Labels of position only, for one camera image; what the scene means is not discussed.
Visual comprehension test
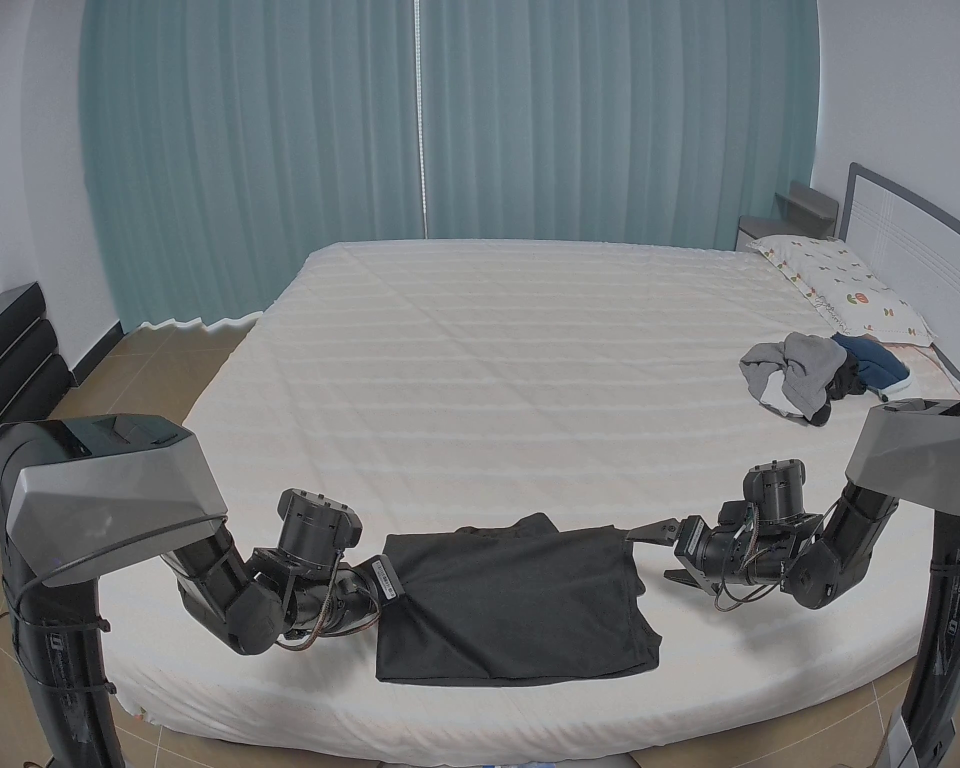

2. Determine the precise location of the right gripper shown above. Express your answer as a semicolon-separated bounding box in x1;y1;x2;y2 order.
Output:
627;514;752;596

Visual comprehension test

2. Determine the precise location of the black garment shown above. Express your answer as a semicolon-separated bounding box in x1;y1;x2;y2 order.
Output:
375;512;665;685

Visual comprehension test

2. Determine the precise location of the blue-green curtain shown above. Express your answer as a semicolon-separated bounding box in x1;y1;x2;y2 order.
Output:
78;0;427;332
421;0;823;253

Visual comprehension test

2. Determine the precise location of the black chest of drawers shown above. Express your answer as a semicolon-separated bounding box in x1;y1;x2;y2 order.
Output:
0;281;75;426

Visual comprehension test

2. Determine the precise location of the pile of clothes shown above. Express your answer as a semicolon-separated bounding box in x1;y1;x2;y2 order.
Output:
738;332;914;429

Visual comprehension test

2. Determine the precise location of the bed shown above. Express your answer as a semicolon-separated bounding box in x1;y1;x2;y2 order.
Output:
97;161;960;753

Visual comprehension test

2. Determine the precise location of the grey bedside table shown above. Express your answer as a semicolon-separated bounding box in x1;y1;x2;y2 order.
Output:
737;180;839;253

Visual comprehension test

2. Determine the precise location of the white printed pillow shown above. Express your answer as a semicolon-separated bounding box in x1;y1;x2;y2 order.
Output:
746;234;938;348

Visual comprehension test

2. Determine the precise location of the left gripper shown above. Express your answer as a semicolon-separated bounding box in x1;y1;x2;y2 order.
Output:
337;553;407;630

